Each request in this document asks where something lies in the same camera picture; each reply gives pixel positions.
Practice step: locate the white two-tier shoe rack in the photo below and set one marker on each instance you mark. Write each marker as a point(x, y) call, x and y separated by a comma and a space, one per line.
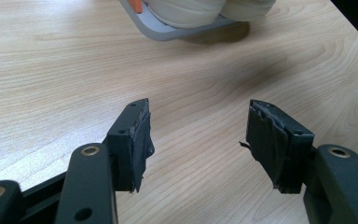
point(155, 29)

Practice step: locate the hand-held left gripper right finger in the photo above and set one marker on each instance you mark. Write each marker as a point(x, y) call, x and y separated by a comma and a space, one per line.
point(279, 146)

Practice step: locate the cream clog shoe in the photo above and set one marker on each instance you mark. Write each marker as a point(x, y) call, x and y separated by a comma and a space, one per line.
point(186, 12)
point(251, 9)

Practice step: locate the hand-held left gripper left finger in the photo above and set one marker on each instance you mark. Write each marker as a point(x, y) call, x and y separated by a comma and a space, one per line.
point(130, 146)

